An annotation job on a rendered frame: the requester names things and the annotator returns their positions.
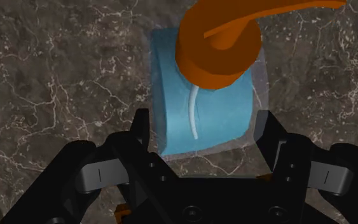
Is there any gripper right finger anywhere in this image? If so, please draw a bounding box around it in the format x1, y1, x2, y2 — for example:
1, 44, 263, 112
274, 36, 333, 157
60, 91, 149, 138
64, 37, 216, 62
253, 109, 358, 224

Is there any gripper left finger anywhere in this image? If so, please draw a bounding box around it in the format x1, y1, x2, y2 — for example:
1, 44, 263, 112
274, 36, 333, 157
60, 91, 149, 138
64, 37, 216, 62
0, 108, 179, 224

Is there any blue soap dispenser orange pump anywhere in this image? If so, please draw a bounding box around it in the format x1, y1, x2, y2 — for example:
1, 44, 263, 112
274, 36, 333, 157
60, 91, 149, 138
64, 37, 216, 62
149, 0, 347, 157

